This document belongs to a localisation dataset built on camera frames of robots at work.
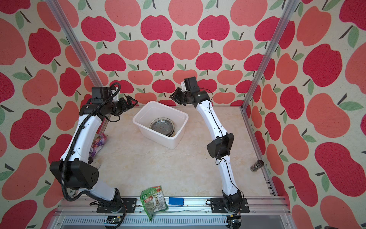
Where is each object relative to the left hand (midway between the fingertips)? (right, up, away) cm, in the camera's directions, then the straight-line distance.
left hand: (134, 105), depth 78 cm
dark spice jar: (+70, -35, +2) cm, 78 cm away
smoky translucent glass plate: (+13, -12, +25) cm, 31 cm away
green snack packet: (+12, -51, -3) cm, 53 cm away
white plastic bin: (-1, -7, +20) cm, 21 cm away
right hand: (+20, +5, +6) cm, 21 cm away
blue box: (+25, -53, -2) cm, 59 cm away
